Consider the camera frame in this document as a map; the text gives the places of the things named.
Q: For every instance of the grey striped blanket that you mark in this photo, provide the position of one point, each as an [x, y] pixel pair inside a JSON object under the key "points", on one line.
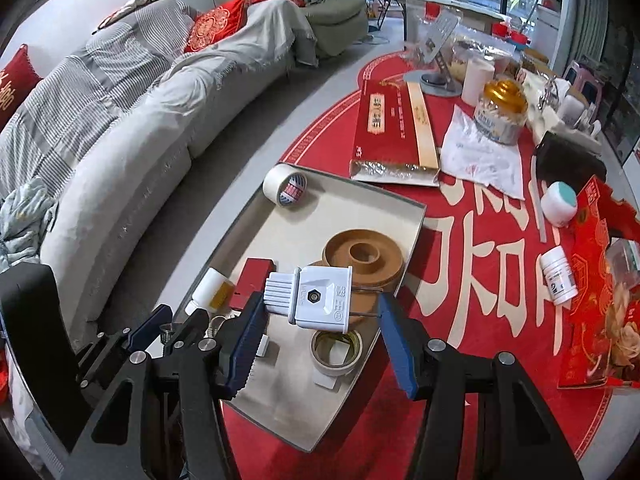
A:
{"points": [[75, 95]]}

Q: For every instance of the white tape roll striped core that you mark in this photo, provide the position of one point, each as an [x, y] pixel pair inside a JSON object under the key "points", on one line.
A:
{"points": [[280, 182]]}

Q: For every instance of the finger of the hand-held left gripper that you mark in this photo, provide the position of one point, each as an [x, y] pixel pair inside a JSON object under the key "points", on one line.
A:
{"points": [[187, 330], [147, 327]]}

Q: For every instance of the white plastic strip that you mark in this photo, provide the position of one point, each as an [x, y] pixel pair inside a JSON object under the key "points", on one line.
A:
{"points": [[538, 200]]}

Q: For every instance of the light blue blanket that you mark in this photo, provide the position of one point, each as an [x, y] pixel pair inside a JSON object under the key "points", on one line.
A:
{"points": [[25, 220]]}

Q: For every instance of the light grey fringed throw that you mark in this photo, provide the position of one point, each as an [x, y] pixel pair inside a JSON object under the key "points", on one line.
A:
{"points": [[250, 40]]}

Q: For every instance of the white bottle yellow label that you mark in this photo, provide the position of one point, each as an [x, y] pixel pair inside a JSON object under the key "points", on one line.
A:
{"points": [[212, 287]]}

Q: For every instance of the red cushion gold print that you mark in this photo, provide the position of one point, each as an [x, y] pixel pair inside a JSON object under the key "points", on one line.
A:
{"points": [[15, 85]]}

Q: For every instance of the clear plastic container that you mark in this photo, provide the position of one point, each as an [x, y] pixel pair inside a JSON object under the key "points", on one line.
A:
{"points": [[625, 260]]}

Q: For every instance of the long red box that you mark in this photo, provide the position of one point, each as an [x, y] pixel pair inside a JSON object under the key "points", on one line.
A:
{"points": [[385, 130]]}

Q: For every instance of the pink stool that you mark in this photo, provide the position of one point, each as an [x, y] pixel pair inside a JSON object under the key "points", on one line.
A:
{"points": [[580, 72]]}

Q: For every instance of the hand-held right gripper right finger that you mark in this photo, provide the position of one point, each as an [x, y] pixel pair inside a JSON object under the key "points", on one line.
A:
{"points": [[400, 345]]}

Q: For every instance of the white ribbed plastic part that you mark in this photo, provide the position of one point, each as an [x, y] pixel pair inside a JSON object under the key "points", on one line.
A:
{"points": [[262, 346]]}

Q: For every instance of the grey shallow tray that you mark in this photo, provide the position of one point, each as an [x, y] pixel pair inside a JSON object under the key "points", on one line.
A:
{"points": [[300, 230]]}

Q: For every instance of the green armchair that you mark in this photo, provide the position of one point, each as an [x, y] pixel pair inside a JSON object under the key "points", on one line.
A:
{"points": [[330, 15]]}

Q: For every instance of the white tape roll yellow core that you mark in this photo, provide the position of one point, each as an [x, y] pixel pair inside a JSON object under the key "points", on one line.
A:
{"points": [[332, 371]]}

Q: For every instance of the pale table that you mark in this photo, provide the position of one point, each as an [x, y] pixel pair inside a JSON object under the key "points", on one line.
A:
{"points": [[450, 5]]}

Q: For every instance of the silver phone stand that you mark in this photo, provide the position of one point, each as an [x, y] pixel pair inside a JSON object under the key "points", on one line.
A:
{"points": [[440, 55]]}

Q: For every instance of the black pouch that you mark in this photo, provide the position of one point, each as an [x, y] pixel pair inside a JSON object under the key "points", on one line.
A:
{"points": [[570, 160]]}

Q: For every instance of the small white block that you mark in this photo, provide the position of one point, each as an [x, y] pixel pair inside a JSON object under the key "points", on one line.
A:
{"points": [[325, 382]]}

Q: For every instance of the grey curved sofa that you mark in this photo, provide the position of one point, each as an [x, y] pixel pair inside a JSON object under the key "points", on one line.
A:
{"points": [[125, 185]]}

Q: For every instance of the red embroidered cushion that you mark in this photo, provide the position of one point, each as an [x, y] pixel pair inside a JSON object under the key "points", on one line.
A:
{"points": [[215, 25]]}

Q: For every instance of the white jar teal lid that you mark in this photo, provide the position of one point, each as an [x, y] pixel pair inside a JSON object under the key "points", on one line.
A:
{"points": [[559, 205]]}

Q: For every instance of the white bottle blue label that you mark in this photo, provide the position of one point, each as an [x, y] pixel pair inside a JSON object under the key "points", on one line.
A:
{"points": [[560, 272]]}

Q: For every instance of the white power plug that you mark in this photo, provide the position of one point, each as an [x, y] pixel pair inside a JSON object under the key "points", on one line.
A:
{"points": [[310, 300]]}

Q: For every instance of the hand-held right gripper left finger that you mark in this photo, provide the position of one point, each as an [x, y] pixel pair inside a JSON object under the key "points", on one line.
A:
{"points": [[245, 345]]}

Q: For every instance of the red gift box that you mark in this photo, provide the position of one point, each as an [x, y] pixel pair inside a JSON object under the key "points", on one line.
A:
{"points": [[595, 320]]}

